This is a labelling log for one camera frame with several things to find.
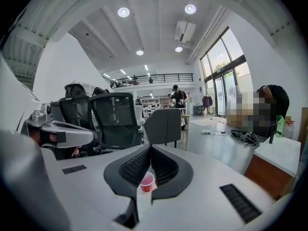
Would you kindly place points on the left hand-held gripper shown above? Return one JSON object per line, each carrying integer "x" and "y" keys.
{"x": 38, "y": 121}

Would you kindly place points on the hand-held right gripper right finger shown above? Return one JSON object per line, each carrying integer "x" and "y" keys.
{"x": 204, "y": 201}

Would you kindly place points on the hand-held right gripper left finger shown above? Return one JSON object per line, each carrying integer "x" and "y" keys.
{"x": 91, "y": 189}

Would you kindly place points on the white sink on cabinet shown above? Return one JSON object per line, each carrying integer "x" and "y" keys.
{"x": 279, "y": 150}

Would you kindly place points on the green plastic bottle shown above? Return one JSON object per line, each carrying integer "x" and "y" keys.
{"x": 279, "y": 124}

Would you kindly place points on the person's left hand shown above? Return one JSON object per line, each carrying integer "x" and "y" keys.
{"x": 38, "y": 136}

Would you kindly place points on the black office chair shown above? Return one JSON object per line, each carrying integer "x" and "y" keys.
{"x": 72, "y": 109}

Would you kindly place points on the black mesh cantilever chair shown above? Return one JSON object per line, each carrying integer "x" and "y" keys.
{"x": 115, "y": 119}

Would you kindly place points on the pink plastic cup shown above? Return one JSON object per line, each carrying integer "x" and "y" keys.
{"x": 146, "y": 185}

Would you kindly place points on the white power strip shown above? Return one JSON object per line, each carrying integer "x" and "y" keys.
{"x": 206, "y": 131}

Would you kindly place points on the brown wooden cabinet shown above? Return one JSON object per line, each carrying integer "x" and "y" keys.
{"x": 269, "y": 174}

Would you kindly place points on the light wooden chair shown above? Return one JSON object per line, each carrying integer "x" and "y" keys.
{"x": 185, "y": 129}

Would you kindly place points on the beige floor rug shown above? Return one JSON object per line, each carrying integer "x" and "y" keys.
{"x": 207, "y": 122}

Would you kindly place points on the grey upholstered chair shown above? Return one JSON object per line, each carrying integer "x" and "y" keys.
{"x": 163, "y": 126}

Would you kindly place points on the black mezzanine railing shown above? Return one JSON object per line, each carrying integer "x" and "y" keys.
{"x": 154, "y": 78}

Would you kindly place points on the clothes rack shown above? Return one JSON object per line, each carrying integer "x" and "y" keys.
{"x": 207, "y": 102}

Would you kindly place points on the round ceiling light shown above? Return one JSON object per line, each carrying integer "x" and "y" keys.
{"x": 190, "y": 8}
{"x": 123, "y": 12}
{"x": 139, "y": 52}
{"x": 178, "y": 49}

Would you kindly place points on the ceiling air conditioner unit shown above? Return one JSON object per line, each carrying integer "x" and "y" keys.
{"x": 185, "y": 31}

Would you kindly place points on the small white camera module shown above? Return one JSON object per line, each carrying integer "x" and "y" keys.
{"x": 47, "y": 109}

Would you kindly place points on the glass window wall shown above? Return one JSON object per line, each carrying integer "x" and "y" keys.
{"x": 223, "y": 68}

